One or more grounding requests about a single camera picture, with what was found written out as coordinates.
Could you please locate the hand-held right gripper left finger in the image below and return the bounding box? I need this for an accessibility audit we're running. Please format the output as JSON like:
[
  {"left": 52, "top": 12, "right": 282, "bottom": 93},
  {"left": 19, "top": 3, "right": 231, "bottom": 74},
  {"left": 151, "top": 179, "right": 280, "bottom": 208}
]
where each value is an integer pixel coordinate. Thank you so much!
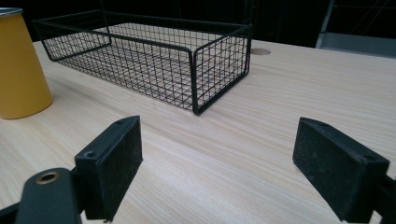
[{"left": 74, "top": 115, "right": 144, "bottom": 223}]

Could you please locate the grey metal stand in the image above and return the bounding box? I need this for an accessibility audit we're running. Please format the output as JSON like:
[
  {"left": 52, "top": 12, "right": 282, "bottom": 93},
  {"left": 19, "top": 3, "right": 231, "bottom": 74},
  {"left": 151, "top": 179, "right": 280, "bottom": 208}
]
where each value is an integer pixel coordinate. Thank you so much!
[{"left": 315, "top": 0, "right": 396, "bottom": 59}]

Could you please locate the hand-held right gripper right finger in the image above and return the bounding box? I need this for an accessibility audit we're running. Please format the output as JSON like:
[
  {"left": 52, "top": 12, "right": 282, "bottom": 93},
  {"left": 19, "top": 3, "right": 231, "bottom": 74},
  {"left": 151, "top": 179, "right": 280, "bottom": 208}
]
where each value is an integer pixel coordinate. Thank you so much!
[{"left": 291, "top": 117, "right": 390, "bottom": 224}]

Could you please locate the yellow metal can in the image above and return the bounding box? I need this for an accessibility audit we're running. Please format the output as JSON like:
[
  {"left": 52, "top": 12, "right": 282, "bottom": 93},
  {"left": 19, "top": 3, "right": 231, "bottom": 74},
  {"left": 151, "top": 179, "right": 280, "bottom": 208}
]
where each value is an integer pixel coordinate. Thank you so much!
[{"left": 0, "top": 7, "right": 54, "bottom": 120}]

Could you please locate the black wire mesh basket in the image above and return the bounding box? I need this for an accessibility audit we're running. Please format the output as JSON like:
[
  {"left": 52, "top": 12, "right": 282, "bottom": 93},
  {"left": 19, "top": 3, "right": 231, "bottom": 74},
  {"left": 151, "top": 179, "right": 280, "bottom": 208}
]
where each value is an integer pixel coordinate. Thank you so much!
[{"left": 32, "top": 8, "right": 254, "bottom": 117}]

